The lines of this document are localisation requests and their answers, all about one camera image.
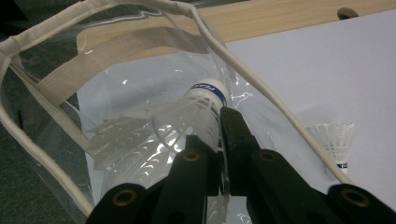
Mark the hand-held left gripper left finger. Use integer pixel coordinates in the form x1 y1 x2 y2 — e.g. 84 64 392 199
151 134 221 224

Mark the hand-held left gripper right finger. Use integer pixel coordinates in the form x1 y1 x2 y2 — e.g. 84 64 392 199
219 106 344 224

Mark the white shuttlecock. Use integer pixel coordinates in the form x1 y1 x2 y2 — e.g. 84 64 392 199
85 77 232 224
306 122 359 175

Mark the clear plastic bag beige trim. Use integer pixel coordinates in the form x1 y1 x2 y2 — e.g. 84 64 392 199
0 0 354 224

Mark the white table sheet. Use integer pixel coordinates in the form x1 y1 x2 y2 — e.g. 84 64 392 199
78 8 396 224

